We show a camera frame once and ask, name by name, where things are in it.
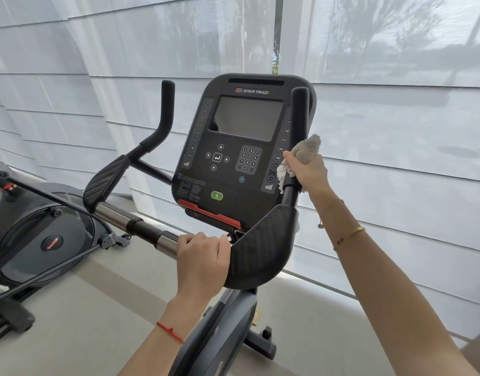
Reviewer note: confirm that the person's right hand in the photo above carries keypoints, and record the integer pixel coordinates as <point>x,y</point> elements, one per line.
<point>312,174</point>

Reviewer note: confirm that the person's left hand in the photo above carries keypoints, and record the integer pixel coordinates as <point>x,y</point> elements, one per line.
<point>201,266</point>

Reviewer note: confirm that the person's right thumb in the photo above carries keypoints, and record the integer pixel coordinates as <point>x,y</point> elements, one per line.
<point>294,162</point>

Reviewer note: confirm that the person's left fingers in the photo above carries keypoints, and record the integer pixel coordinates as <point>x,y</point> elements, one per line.
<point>204,240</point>

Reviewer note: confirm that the grey white cleaning cloth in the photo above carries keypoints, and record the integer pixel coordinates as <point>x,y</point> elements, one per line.
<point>308,146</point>

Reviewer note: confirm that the black exercise bike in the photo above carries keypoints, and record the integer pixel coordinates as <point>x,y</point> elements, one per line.
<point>259,246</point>

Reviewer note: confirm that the person's right forearm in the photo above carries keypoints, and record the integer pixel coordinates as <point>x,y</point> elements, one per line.
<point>381,278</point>

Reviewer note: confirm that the person's left forearm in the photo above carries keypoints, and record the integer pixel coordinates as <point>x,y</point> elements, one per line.
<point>165,340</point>

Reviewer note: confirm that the black bike console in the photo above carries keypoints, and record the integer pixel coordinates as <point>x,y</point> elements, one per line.
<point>224,180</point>

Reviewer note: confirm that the gold bangle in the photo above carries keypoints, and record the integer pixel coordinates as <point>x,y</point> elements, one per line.
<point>351,234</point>

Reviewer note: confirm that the white sheer window blind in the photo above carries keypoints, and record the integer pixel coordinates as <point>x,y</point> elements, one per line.
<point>400,133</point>
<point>107,74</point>

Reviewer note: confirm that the black elliptical machine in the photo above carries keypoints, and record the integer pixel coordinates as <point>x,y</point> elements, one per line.
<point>40,238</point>

